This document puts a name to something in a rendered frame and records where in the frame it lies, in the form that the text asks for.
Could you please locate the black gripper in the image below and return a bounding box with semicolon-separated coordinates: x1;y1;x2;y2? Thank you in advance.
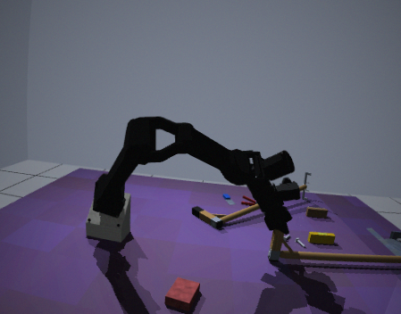
251;181;293;235

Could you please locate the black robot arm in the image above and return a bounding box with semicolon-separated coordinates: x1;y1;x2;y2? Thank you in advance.
93;117;300;218

